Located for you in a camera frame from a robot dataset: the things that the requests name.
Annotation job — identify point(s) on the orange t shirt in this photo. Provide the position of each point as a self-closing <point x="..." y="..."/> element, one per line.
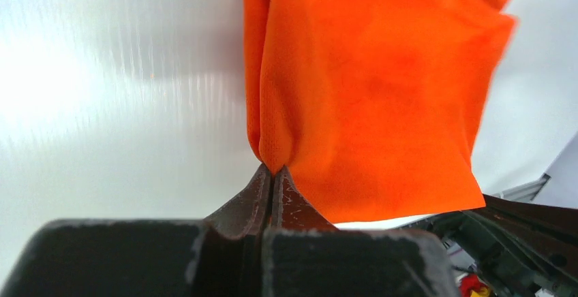
<point x="372" y="105"/>

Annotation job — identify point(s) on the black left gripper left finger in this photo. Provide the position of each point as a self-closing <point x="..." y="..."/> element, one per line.
<point x="215" y="256"/>

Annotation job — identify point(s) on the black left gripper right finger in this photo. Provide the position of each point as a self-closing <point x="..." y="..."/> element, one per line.
<point x="305" y="255"/>

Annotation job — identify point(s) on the aluminium frame rail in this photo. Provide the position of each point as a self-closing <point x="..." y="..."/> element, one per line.
<point x="524" y="193"/>

